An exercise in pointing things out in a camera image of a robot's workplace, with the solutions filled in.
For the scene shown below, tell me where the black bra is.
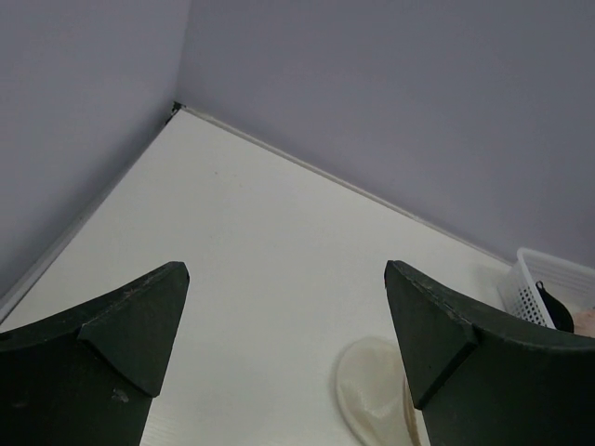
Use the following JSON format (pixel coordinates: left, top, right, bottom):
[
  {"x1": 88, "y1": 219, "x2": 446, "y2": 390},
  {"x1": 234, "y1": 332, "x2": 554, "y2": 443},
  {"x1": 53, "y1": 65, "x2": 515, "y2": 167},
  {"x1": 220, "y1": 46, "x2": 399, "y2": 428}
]
[{"x1": 535, "y1": 281, "x2": 575, "y2": 334}]

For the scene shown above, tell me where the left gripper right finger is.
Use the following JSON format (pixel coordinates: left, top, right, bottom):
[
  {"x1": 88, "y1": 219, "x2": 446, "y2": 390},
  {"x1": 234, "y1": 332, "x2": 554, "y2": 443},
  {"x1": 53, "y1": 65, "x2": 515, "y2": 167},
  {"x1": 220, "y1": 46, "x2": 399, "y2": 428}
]
[{"x1": 384, "y1": 261, "x2": 594, "y2": 445}]

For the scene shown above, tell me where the white plastic basket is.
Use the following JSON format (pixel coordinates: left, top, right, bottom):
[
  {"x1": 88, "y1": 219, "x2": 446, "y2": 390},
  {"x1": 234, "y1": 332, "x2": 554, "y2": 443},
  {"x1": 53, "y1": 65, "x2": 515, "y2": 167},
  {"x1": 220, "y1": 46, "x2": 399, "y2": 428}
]
[{"x1": 496, "y1": 248, "x2": 594, "y2": 329}]

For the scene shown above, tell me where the pink bra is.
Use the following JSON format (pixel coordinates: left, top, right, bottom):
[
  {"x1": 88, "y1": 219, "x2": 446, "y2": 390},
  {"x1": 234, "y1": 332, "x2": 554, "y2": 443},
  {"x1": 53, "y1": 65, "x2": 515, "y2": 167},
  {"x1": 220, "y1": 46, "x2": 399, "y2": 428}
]
[{"x1": 572, "y1": 308, "x2": 595, "y2": 338}]

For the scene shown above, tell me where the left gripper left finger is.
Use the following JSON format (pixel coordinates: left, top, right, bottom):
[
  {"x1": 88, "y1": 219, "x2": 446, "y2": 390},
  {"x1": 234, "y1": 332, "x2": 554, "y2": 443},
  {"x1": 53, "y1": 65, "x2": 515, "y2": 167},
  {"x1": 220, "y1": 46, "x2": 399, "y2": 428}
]
[{"x1": 1, "y1": 262, "x2": 189, "y2": 445}]

